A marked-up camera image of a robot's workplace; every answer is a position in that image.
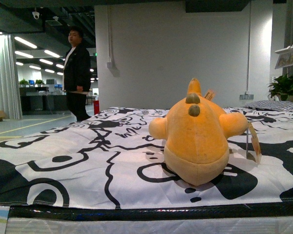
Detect orange plush toy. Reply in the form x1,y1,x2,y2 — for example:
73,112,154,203
148,78,262,186

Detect red fire extinguisher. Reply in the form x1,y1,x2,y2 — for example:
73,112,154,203
93,100,100,115

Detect black white patterned bedsheet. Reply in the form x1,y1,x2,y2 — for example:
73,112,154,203
0,107,293,209

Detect man in black jacket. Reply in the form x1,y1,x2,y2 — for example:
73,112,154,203
63,26,91,121

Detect black office desk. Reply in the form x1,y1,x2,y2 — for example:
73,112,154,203
19,87,70,115

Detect green potted plant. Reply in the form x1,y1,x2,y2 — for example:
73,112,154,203
268,75,293,102

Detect white curtain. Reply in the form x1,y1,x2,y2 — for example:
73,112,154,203
0,35,22,119

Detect striped grey pillow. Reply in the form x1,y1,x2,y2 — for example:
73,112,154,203
243,100,293,112

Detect framed picture on shelf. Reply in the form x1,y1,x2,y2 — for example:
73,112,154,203
275,51,293,69

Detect white quilted mattress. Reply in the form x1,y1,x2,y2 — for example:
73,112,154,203
0,206,293,234

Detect wall power socket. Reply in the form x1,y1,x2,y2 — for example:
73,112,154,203
239,91,254,100

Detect white dome security camera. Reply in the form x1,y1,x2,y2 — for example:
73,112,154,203
32,8,40,20

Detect white wall shelf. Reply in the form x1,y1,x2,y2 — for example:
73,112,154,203
275,45,293,54

